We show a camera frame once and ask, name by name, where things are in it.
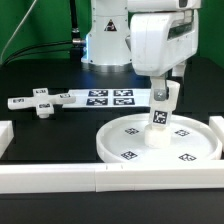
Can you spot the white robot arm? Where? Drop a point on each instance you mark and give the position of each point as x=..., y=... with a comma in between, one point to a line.
x=108, y=41

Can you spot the white marker sheet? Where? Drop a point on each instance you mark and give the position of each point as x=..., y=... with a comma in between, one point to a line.
x=109, y=98

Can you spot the white left bracket block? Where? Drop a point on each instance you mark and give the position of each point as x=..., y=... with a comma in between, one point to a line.
x=6, y=135

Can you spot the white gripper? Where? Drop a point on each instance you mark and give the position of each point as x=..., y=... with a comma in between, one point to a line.
x=160, y=41

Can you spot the white cross-shaped table base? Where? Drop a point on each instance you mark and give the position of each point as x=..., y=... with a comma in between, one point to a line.
x=42, y=101

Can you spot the white front rail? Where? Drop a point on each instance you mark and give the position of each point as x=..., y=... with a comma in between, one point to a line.
x=103, y=177

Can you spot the white round table top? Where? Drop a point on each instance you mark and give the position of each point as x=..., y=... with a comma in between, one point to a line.
x=132, y=139

